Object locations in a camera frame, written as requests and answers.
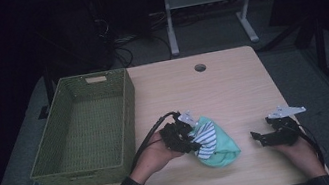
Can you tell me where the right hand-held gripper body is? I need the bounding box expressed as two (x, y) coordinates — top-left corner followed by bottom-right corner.
(261, 100), (313, 150)

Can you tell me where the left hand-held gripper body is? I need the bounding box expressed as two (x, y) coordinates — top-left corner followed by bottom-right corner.
(155, 108), (203, 160)

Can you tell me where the mint green baby garment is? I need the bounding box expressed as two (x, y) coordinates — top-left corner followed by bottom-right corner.
(186, 110), (244, 172)

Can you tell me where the green woven basket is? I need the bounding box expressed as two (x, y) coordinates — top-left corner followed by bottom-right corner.
(14, 66), (150, 185)

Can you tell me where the person's left hand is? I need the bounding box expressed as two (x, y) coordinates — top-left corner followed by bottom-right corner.
(123, 126), (189, 185)

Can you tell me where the person's right hand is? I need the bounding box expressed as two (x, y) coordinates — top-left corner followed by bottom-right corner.
(272, 132), (329, 185)

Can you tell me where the black metal stand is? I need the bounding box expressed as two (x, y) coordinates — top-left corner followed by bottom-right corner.
(306, 8), (329, 79)
(29, 65), (60, 122)

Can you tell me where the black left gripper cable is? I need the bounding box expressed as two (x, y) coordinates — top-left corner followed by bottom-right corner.
(121, 109), (189, 173)

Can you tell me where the tangle of floor cables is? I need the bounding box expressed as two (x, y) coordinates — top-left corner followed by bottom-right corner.
(90, 5), (175, 73)

